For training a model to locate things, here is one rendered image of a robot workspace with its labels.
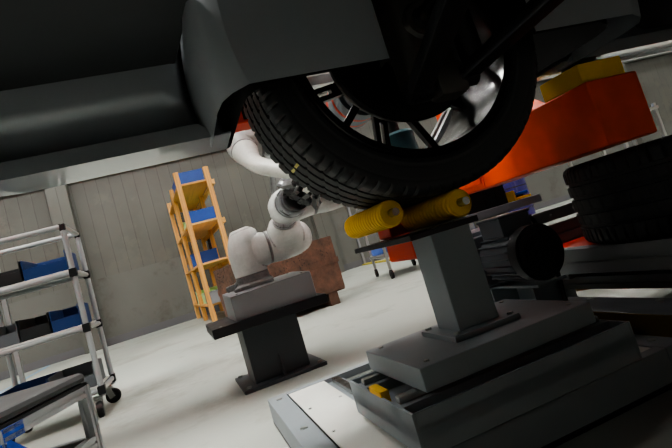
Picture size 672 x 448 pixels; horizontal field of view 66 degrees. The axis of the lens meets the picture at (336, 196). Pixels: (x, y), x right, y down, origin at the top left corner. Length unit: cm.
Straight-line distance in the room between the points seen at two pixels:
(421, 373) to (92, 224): 881
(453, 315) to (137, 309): 849
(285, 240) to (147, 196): 731
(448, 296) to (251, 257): 140
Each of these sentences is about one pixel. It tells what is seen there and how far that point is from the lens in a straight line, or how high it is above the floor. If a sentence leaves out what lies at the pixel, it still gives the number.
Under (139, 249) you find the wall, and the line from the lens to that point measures 946.
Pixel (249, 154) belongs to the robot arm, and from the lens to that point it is 186.
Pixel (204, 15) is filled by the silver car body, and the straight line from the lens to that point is 85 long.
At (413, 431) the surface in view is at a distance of 98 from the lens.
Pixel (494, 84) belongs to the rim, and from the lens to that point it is 124.
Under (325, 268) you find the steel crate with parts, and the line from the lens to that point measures 457.
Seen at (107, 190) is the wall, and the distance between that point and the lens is 964.
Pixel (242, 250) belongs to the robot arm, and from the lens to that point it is 238.
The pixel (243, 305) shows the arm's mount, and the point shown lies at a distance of 223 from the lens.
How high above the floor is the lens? 48
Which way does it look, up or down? 5 degrees up
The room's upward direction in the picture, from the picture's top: 17 degrees counter-clockwise
